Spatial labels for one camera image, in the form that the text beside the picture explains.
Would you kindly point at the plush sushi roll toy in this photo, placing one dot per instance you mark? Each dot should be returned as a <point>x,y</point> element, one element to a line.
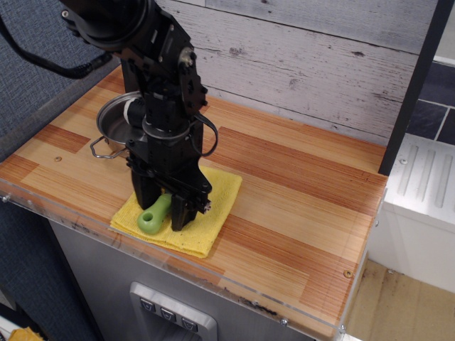
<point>134,112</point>

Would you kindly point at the silver metal pot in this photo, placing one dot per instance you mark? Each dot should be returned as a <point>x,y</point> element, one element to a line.
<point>114,127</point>

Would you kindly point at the black right upright post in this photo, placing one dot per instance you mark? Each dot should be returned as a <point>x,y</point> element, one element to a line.
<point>424,62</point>

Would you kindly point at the yellow object bottom left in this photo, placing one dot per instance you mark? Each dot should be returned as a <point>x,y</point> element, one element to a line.
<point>24,334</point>

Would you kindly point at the yellow cloth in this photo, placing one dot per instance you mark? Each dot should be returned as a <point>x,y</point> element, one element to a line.
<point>198,236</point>

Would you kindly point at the white ribbed cabinet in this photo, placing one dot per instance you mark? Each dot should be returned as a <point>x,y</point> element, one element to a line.
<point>414,231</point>

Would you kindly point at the black upright post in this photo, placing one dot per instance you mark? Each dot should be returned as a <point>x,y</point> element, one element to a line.
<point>129,72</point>
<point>424,62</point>

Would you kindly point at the green handled grey spatula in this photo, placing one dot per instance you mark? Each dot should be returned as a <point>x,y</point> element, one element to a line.
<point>152,218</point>

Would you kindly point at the black left upright post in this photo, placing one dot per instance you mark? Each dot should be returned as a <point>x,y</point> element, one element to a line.
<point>129,72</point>

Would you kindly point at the clear acrylic edge guard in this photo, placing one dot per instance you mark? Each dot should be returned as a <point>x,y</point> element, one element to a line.
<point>289,249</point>

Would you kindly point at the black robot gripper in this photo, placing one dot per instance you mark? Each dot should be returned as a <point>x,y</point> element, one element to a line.
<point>171,165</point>

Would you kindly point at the silver dispenser panel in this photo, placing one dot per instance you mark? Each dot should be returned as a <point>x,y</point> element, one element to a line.
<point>162,317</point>

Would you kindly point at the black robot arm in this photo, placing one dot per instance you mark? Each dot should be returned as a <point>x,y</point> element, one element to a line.
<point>159,54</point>

